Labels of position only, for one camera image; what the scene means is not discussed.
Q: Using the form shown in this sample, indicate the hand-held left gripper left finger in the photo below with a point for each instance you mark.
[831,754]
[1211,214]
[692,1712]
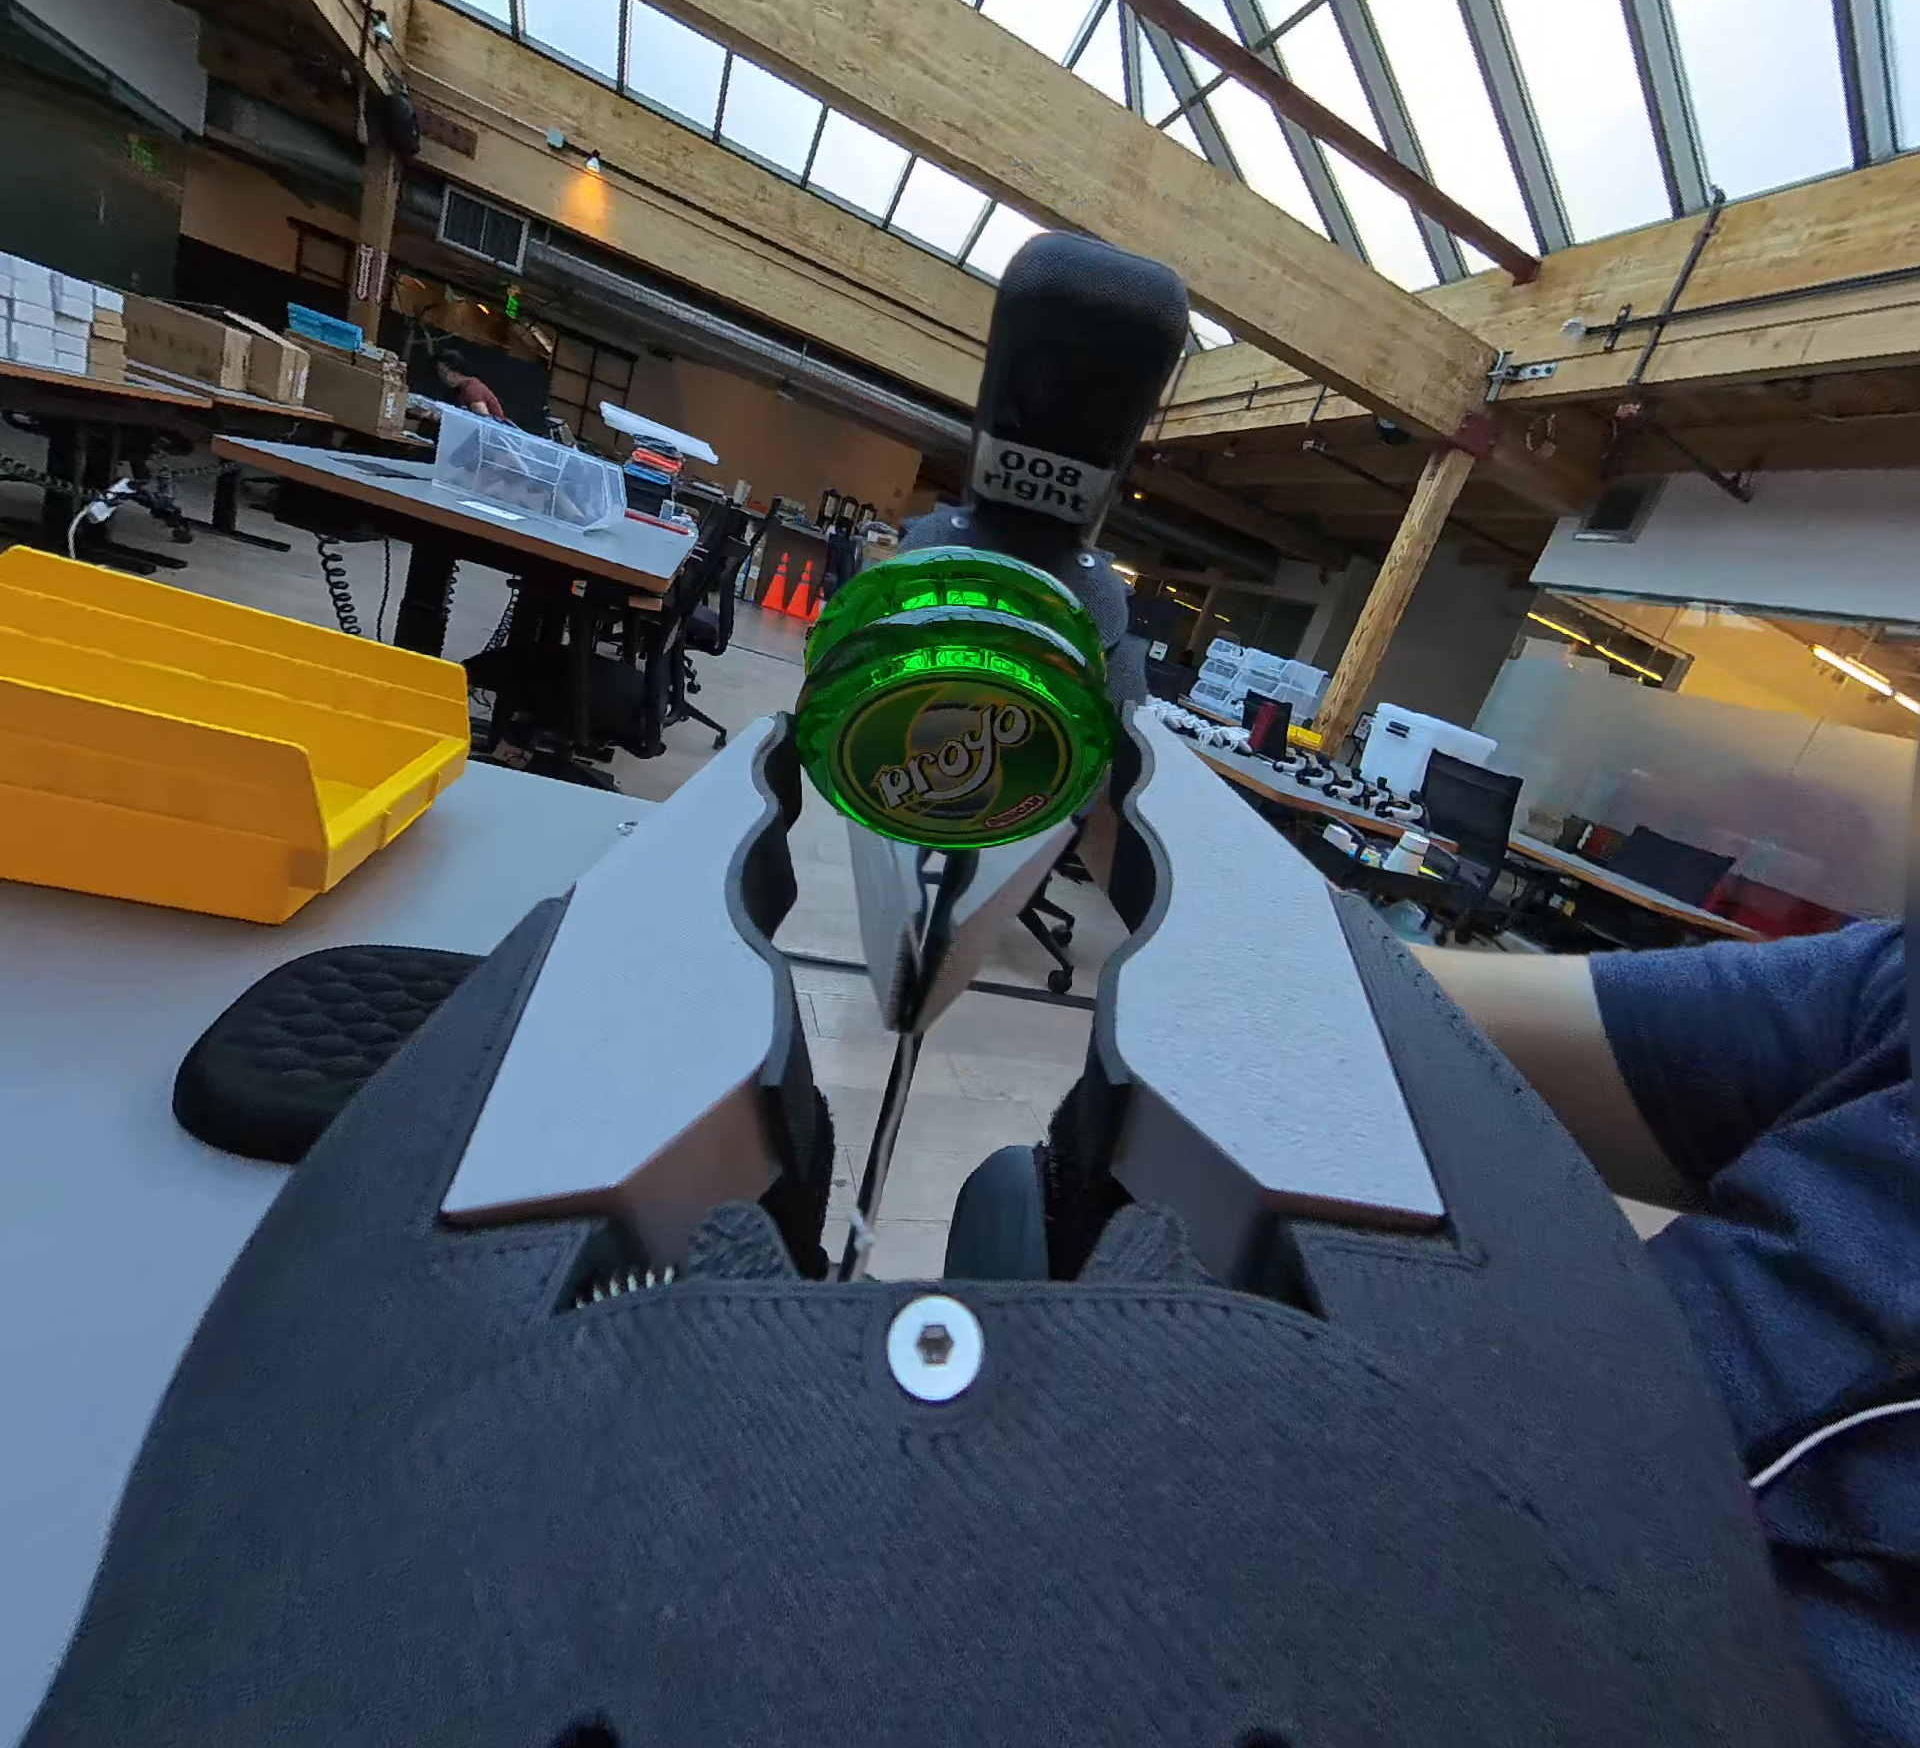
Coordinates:
[631,1028]

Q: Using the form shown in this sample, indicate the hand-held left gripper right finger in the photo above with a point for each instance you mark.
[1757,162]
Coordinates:
[1275,1028]

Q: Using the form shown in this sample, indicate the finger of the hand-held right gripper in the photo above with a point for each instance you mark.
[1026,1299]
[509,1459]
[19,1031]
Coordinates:
[883,908]
[998,923]

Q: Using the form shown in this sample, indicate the green transparent yoyo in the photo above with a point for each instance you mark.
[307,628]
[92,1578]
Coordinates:
[953,727]

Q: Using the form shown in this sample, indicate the person's right forearm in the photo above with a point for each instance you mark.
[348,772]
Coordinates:
[1545,1058]

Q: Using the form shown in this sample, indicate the black office chair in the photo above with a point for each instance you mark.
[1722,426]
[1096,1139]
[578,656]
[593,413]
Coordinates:
[1468,818]
[600,682]

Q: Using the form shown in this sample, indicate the white storage box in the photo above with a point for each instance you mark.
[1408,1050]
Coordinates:
[1416,751]

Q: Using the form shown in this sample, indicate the black padded wrist rest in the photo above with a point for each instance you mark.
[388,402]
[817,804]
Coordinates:
[314,1044]

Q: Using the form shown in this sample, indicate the orange traffic cone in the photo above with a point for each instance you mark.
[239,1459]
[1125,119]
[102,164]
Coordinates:
[775,587]
[805,596]

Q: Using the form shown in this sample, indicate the long work table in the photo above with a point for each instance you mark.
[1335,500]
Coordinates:
[1619,879]

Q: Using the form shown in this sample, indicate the yellow plastic bin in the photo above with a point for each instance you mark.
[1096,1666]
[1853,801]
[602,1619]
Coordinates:
[195,743]

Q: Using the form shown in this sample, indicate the grey desk with black legs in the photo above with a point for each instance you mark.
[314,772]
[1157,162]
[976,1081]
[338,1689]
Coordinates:
[450,510]

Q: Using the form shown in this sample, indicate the clear plastic container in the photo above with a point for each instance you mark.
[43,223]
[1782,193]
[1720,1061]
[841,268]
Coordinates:
[523,474]

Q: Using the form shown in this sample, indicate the cardboard box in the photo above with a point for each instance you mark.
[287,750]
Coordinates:
[195,345]
[356,394]

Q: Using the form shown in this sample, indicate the stack of white boxes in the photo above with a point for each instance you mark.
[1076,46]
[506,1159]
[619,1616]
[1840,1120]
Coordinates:
[52,317]

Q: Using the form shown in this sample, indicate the wooden post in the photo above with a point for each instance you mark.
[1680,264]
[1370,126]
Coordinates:
[1403,578]

